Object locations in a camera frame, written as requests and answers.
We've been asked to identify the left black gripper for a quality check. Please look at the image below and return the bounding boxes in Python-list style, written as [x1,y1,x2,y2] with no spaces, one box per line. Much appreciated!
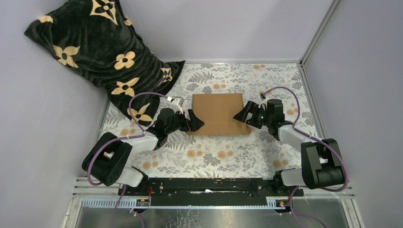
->
[165,109,204,136]

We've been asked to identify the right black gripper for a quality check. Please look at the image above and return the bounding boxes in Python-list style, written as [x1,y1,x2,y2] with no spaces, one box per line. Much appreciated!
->
[233,101,272,130]

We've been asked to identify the brown cardboard box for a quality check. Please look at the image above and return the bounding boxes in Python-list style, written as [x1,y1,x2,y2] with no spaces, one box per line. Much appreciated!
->
[186,93,251,136]

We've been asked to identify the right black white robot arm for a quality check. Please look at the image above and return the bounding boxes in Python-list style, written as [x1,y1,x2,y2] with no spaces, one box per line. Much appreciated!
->
[233,99,348,196]

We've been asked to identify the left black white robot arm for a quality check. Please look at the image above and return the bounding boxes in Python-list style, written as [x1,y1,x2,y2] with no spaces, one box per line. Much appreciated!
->
[81,108,204,195]

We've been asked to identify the floral patterned table mat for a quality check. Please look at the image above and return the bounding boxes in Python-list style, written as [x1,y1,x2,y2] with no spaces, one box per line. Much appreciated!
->
[90,63,331,179]

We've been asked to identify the black floral plush blanket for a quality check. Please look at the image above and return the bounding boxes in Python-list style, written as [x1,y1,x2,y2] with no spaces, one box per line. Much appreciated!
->
[24,0,185,126]

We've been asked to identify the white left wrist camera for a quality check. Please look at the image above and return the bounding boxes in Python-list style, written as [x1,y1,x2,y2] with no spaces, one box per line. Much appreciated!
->
[167,96,185,114]

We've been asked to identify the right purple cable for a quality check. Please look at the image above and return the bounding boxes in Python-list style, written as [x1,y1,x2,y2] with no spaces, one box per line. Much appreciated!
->
[259,86,349,228]

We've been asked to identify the aluminium frame rail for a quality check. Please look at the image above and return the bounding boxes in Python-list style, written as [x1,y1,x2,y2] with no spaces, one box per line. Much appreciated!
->
[64,177,364,228]

